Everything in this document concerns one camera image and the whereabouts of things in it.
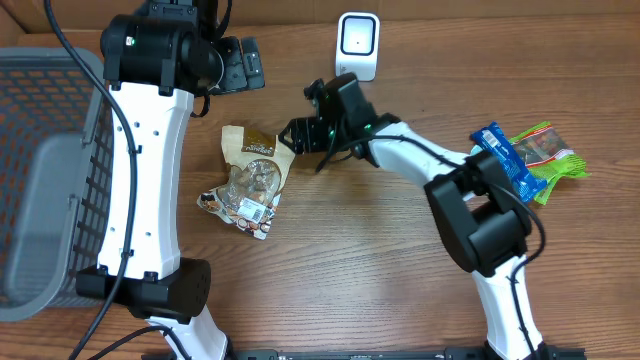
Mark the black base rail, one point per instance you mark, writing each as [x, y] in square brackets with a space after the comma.
[451, 353]

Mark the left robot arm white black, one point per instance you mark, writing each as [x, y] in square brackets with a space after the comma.
[157, 62]

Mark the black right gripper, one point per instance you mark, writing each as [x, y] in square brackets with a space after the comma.
[308, 141]

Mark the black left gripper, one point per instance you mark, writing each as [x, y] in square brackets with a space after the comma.
[245, 69]

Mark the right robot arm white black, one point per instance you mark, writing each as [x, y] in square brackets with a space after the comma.
[482, 222]

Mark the blue snack bar wrapper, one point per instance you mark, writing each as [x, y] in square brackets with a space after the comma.
[492, 139]

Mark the brown nut snack bag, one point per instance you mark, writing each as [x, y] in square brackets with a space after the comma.
[258, 164]

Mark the white barcode scanner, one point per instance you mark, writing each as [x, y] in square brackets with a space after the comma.
[357, 47]

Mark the grey plastic mesh basket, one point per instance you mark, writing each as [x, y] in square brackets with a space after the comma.
[56, 167]

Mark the green candy bag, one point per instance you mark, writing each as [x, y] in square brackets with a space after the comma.
[548, 157]

